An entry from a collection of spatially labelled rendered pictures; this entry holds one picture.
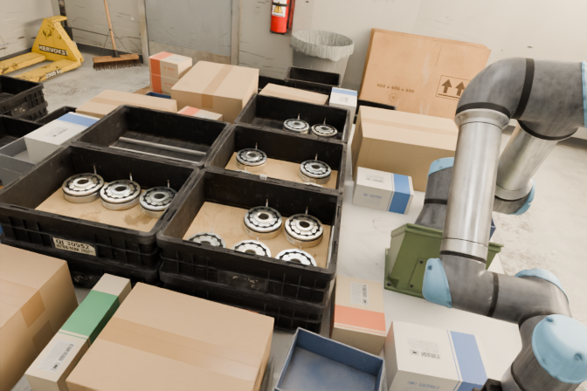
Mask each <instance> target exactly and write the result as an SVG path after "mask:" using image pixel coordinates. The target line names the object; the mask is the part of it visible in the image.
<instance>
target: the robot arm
mask: <svg viewBox="0 0 587 391"><path fill-rule="evenodd" d="M510 119H514V120H516V121H517V123H518V124H517V125H516V127H515V129H514V131H513V133H512V135H511V137H510V139H509V140H508V143H507V145H506V146H505V148H504V150H503V152H502V153H501V156H500V148H501V135H502V130H503V129H505V128H506V127H507V126H508V125H509V121H510ZM454 121H455V123H456V125H457V126H458V127H459V131H458V138H457V143H456V149H455V155H454V157H447V158H441V159H438V160H436V161H434V162H433V163H432V164H431V166H430V169H429V174H428V175H427V183H426V189H425V199H424V204H423V208H422V210H421V212H420V213H419V215H418V218H417V220H416V222H415V223H414V224H416V225H420V226H424V227H428V228H432V229H436V230H443V235H442V241H441V246H440V253H439V258H436V259H435V258H430V259H428V261H427V263H426V267H425V274H424V280H423V287H422V294H423V297H424V298H425V300H427V301H429V302H432V303H434V304H438V305H442V306H446V307H447V308H449V309H452V308H454V309H458V310H461V311H464V312H470V313H474V314H478V315H481V316H485V317H489V318H491V319H498V320H501V321H504V322H508V323H511V324H516V325H518V328H519V333H520V335H521V351H520V352H519V353H518V354H517V356H516V357H515V359H514V361H513V362H512V363H511V364H510V366H509V367H508V369H507V370H506V372H505V373H504V375H502V378H501V381H498V380H495V379H491V378H488V379H487V381H486V382H485V384H484V385H483V387H482V388H481V389H478V388H473V389H472V391H575V390H576V389H577V388H578V387H579V385H580V384H581V383H582V382H584V381H586V380H587V327H586V326H585V325H583V324H582V323H580V322H579V321H577V320H575V319H573V318H572V315H571V312H570V307H569V300H568V297H567V295H566V293H565V291H564V289H563V286H562V285H561V283H560V281H559V279H558V278H557V277H556V276H555V275H554V274H552V273H551V272H549V271H545V270H543V269H538V268H534V269H529V270H528V269H525V270H522V271H519V272H517V273H516V274H515V275H514V276H509V275H505V274H501V273H497V272H493V271H487V270H486V262H487V249H488V242H489V235H490V228H491V220H492V213H493V212H499V213H503V214H505V215H515V216H519V215H522V214H524V213H525V212H526V211H527V210H528V209H529V207H530V206H531V202H533V200H534V197H535V180H534V178H533V177H532V176H533V175H534V174H535V172H536V171H537V169H538V168H539V167H540V166H541V165H542V163H543V162H544V160H545V159H546V158H547V156H548V155H549V153H550V152H551V150H552V149H553V148H554V146H555V145H556V144H557V142H558V141H562V140H565V139H567V138H569V137H570V136H571V135H573V134H574V133H575V132H576V131H577V129H578V128H580V127H584V128H585V129H587V62H585V61H582V62H576V61H564V60H553V59H541V58H524V57H511V58H504V59H501V60H498V61H496V62H494V63H492V64H491V65H489V66H487V67H486V68H484V69H483V70H482V71H480V72H479V73H478V74H477V75H476V76H475V77H474V78H473V79H472V80H471V81H470V82H469V84H468V85H467V86H466V88H465V90H464V91H463V93H462V94H461V96H460V98H459V102H458V105H457V108H456V113H455V118H454ZM499 156H500V158H499Z"/></svg>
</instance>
